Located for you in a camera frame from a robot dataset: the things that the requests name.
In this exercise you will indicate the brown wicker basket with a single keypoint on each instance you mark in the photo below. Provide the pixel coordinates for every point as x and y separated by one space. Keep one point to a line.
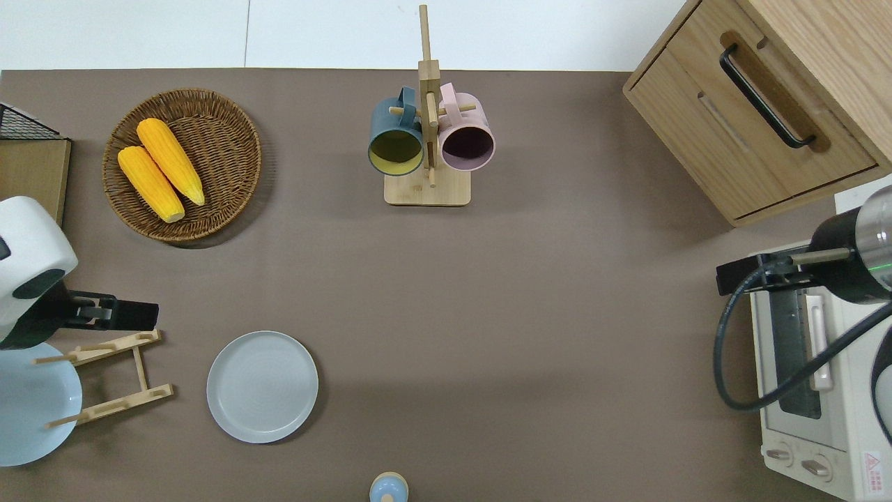
223 153

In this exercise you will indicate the wooden mug tree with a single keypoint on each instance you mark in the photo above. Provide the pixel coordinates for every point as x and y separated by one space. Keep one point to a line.
426 192

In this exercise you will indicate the wooden plate rack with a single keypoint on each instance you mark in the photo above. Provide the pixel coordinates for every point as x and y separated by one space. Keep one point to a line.
139 366

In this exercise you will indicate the pink mug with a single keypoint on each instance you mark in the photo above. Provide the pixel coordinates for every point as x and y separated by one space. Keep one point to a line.
470 122

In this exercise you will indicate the yellow corn cob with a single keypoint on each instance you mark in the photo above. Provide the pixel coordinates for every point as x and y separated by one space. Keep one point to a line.
171 160
150 185

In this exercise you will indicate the gray plate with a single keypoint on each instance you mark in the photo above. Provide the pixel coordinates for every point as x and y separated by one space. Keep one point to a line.
262 387

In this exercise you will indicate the white toaster oven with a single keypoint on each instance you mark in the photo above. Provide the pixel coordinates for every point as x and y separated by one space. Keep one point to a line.
850 418

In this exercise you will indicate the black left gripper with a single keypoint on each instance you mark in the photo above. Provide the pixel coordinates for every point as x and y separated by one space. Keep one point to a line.
42 324

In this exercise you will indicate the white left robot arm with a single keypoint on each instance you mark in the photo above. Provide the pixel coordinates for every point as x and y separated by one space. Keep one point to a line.
28 237

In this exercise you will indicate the dark teal mug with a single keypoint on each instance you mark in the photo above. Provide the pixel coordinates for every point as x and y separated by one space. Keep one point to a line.
390 122

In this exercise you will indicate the wooden cabinet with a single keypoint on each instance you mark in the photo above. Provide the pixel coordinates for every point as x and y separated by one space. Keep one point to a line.
697 125

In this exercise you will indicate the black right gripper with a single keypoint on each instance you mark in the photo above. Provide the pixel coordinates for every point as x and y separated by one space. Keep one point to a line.
836 279

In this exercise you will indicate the light blue plate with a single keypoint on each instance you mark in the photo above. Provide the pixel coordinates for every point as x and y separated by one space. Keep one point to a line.
31 411

